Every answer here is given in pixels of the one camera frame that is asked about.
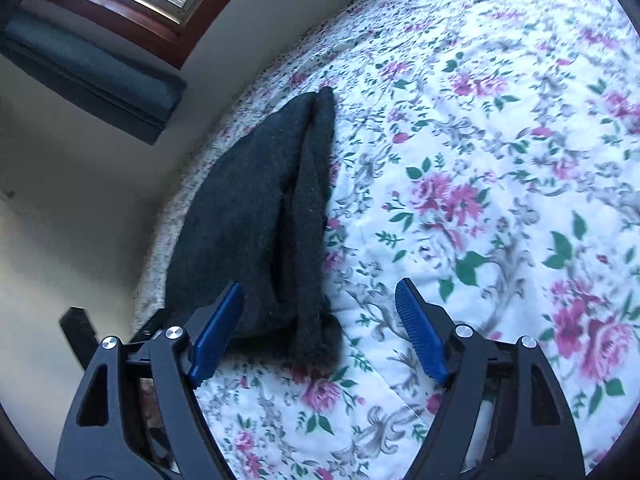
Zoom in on blue curtain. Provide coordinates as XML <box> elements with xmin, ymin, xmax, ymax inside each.
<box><xmin>0</xmin><ymin>10</ymin><xmax>188</xmax><ymax>146</ymax></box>

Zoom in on floral bedsheet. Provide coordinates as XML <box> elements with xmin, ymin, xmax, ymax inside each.
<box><xmin>132</xmin><ymin>0</ymin><xmax>640</xmax><ymax>480</ymax></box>

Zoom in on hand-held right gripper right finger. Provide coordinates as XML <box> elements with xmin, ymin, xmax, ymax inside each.
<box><xmin>394</xmin><ymin>277</ymin><xmax>586</xmax><ymax>480</ymax></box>

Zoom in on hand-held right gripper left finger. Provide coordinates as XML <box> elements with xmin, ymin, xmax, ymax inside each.
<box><xmin>54</xmin><ymin>280</ymin><xmax>246</xmax><ymax>480</ymax></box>

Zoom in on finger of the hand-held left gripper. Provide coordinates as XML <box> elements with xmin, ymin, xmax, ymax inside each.
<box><xmin>59</xmin><ymin>305</ymin><xmax>101</xmax><ymax>368</ymax></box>

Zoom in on dark grey sweater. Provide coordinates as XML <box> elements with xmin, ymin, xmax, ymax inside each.
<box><xmin>164</xmin><ymin>86</ymin><xmax>345</xmax><ymax>368</ymax></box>

